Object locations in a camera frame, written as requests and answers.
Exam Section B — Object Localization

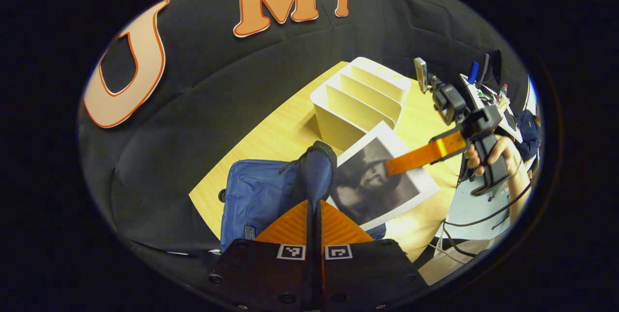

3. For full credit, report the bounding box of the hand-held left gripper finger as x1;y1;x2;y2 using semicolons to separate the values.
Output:
207;200;315;312
315;200;429;312

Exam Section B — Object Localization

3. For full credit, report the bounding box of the black and white book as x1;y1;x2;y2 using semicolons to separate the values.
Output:
326;120;441;232

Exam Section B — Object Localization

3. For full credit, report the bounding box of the blue schoolbag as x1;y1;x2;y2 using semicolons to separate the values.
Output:
220;140;388;255

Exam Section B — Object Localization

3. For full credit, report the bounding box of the white bookshelf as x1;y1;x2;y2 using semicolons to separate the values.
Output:
310;57;413;152

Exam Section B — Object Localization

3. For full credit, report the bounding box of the white background desk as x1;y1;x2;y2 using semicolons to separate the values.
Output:
458;73;526;144

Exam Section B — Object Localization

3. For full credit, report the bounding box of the black monitor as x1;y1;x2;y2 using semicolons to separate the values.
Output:
476;49;504;86

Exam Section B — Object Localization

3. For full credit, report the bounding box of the long black cable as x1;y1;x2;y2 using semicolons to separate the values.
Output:
441;177;533;260

